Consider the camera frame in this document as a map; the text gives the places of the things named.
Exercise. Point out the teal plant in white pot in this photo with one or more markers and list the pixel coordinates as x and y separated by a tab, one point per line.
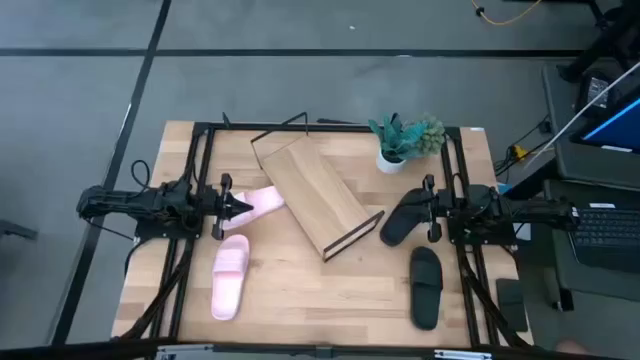
392	150

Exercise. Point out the grey side desk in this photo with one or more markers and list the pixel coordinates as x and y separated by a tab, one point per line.
557	125

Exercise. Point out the yellow plug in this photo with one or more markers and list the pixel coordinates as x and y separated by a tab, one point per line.
520	151

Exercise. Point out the monitor with blue screen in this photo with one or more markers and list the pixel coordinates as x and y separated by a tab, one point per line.
620	127

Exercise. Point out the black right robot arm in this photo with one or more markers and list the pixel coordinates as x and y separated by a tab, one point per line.
525	212

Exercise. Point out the grey furniture foot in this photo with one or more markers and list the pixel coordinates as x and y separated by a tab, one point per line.
15	230

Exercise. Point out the wooden shelf black metal frame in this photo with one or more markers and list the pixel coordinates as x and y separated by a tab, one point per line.
315	195

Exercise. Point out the black stand leg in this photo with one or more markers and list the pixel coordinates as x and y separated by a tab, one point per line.
600	45

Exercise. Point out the small green succulent plant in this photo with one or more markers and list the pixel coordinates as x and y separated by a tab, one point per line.
431	135

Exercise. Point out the black flat phone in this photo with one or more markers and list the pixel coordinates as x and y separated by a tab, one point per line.
511	305

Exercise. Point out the silver metal bracket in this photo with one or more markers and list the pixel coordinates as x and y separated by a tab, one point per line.
462	355
182	351

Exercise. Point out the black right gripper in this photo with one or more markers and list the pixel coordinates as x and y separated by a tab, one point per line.
441	207

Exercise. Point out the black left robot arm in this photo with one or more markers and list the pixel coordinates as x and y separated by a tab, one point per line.
150	205

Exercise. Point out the black camera mount beam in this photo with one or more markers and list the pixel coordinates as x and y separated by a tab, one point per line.
320	352

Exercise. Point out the black power adapter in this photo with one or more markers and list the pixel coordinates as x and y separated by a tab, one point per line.
595	90

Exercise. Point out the black aluminium table frame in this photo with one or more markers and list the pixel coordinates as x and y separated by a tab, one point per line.
350	128

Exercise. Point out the thin white rod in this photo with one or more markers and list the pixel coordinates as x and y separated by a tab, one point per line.
582	114

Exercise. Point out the black laptop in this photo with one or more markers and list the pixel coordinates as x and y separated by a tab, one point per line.
610	235

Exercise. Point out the black slide sandal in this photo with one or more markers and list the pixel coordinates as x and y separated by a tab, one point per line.
426	295
397	225

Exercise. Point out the pink slide sandal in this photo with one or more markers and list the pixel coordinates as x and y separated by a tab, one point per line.
230	280
262	202

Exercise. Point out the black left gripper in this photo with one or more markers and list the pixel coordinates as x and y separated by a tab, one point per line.
215	207

